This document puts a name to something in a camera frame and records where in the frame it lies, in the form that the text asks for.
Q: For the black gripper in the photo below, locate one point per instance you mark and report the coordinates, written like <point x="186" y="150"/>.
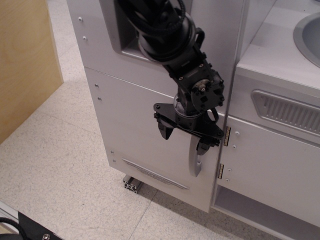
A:
<point x="199" y="125"/>

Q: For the grey fridge door handle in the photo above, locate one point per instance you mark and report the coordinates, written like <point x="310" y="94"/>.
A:
<point x="194" y="163"/>

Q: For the white low fridge door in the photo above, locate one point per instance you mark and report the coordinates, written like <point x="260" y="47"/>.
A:
<point x="134" y="144"/>

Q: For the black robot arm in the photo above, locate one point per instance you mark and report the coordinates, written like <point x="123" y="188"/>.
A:
<point x="200" y="87"/>

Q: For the white toy fridge cabinet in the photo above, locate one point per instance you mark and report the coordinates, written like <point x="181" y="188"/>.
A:
<point x="229" y="27"/>

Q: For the upper brass hinge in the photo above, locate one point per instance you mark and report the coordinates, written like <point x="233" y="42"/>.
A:
<point x="227" y="136"/>

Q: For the brass hinge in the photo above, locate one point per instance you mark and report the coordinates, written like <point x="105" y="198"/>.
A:
<point x="227" y="136"/>
<point x="220" y="171"/>

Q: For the lower brass hinge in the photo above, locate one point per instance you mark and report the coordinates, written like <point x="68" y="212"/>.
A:
<point x="220" y="171"/>

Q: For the aluminium extrusion foot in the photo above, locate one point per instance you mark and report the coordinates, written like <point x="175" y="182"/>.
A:
<point x="132" y="183"/>

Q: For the white toy kitchen counter unit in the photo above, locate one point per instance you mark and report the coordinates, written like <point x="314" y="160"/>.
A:
<point x="272" y="63"/>

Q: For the white right cabinet door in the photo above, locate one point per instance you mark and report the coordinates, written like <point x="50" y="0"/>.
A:
<point x="271" y="168"/>

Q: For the grey vent panel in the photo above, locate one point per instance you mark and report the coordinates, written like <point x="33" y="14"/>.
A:
<point x="286" y="111"/>

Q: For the grey ice dispenser recess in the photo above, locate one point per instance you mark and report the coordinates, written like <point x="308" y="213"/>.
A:
<point x="117" y="32"/>

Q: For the grey toy sink basin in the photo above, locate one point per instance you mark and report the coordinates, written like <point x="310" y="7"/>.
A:
<point x="306" y="36"/>

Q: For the plywood panel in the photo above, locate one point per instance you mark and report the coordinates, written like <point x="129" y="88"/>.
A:
<point x="30" y="71"/>

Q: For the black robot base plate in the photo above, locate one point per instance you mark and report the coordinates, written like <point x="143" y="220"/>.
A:
<point x="34" y="230"/>

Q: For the aluminium rail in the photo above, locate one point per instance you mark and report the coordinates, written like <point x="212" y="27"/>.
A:
<point x="8" y="212"/>

